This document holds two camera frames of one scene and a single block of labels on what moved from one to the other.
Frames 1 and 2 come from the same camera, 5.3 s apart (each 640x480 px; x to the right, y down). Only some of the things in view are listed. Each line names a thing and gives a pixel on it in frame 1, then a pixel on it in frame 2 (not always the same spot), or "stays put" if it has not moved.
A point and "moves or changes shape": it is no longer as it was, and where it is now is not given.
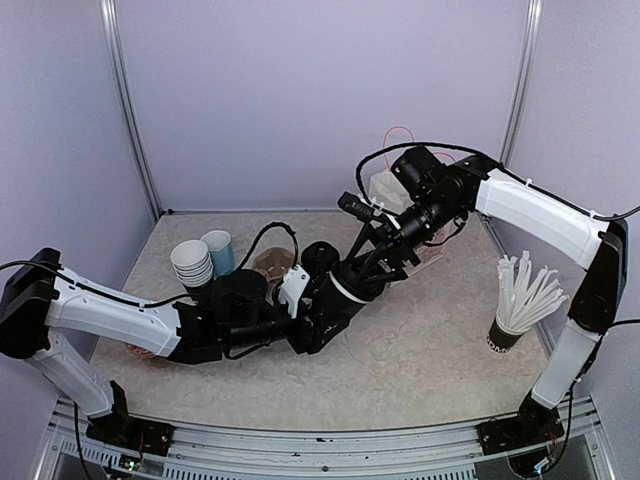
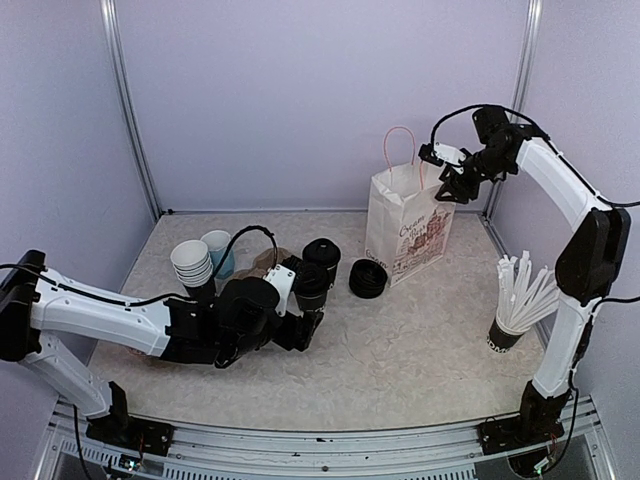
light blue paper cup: (221, 246) stays put
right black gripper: (394, 238) to (460, 188)
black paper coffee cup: (318, 257) to (332, 273)
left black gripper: (300, 340) stays put
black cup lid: (354, 284) to (311, 279)
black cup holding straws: (501, 340) stays put
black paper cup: (331, 305) moves or changes shape
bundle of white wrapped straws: (524, 298) stays put
